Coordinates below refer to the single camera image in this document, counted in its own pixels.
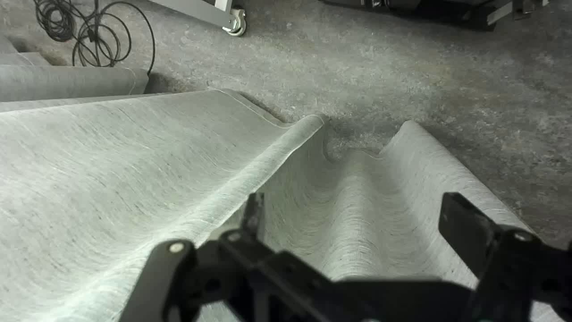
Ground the coiled black floor cable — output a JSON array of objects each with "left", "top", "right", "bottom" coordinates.
[{"left": 32, "top": 0, "right": 159, "bottom": 77}]

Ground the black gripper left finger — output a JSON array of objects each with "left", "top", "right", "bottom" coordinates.
[{"left": 118, "top": 192, "right": 282, "bottom": 322}]

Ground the grey-white sheer curtain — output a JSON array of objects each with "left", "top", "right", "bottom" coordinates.
[{"left": 0, "top": 88, "right": 565, "bottom": 322}]

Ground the metal cart leg with caster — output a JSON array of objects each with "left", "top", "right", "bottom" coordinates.
[{"left": 148, "top": 0, "right": 248, "bottom": 40}]

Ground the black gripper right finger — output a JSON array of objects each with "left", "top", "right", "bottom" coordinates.
[{"left": 438, "top": 192, "right": 572, "bottom": 322}]

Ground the dark equipment base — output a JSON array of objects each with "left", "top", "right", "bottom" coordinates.
[{"left": 320, "top": 0, "right": 516, "bottom": 32}]

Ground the grey folded fabric panel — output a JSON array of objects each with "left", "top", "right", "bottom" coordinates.
[{"left": 0, "top": 34, "right": 150, "bottom": 104}]

